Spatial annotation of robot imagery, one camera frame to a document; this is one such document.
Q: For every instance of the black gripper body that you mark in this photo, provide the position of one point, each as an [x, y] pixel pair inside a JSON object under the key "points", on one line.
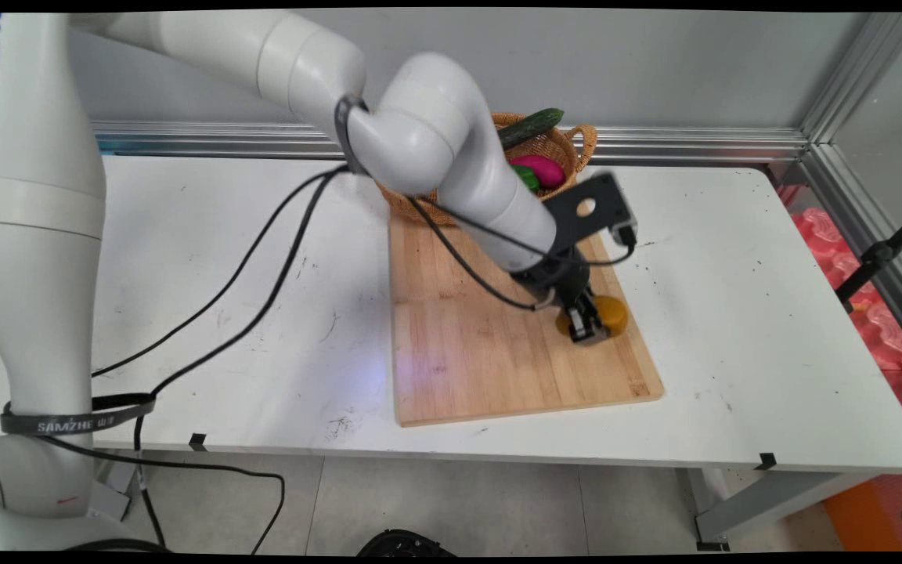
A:
{"points": [[557, 278]]}

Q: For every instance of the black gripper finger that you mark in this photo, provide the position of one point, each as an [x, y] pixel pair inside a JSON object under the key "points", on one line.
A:
{"points": [[580, 325], [598, 317]]}

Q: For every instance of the brown potato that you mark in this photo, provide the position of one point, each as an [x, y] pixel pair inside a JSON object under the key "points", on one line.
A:
{"points": [[615, 313]]}

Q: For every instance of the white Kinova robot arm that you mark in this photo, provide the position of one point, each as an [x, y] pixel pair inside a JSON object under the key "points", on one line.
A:
{"points": [[435, 141]]}

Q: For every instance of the wooden cutting board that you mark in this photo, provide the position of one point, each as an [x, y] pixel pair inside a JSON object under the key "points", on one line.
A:
{"points": [[490, 360]]}

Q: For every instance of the green bell pepper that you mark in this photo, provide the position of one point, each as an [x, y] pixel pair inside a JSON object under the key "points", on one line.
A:
{"points": [[529, 178]]}

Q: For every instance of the magenta eggplant toy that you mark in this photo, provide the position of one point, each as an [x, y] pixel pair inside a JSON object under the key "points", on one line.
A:
{"points": [[546, 170]]}

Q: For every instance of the woven wicker basket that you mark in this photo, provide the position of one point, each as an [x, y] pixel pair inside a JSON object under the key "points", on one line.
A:
{"points": [[568, 145]]}

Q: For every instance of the long dark green cucumber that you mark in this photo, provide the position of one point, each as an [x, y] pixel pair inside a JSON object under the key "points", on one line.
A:
{"points": [[533, 125]]}

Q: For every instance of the black tape tab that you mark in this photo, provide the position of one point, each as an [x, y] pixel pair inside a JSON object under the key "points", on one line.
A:
{"points": [[198, 442], [766, 461]]}

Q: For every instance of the grey table leg with foot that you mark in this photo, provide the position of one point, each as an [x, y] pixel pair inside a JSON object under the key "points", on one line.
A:
{"points": [[764, 505]]}

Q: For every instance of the black round object on floor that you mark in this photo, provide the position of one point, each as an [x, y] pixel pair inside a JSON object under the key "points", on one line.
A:
{"points": [[404, 544]]}

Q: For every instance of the black tripod stand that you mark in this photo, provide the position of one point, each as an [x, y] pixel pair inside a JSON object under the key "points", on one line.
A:
{"points": [[878, 257]]}

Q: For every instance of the red bubble wrap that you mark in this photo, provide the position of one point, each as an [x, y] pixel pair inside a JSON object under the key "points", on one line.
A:
{"points": [[885, 329]]}

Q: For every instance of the orange object on floor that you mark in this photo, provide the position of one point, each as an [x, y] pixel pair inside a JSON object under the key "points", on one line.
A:
{"points": [[862, 521]]}

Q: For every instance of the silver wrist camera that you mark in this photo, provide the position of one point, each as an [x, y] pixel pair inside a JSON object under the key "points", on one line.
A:
{"points": [[625, 233]]}

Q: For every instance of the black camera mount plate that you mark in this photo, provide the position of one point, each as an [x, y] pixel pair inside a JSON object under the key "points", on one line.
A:
{"points": [[600, 207]]}

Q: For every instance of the horizontal aluminium frame rail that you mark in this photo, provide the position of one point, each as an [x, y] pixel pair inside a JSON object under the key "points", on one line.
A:
{"points": [[694, 145]]}

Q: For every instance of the side aluminium frame rail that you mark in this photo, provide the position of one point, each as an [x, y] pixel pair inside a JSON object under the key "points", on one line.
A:
{"points": [[866, 227]]}

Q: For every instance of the upright aluminium frame post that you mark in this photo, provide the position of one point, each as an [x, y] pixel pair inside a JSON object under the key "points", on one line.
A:
{"points": [[858, 74]]}

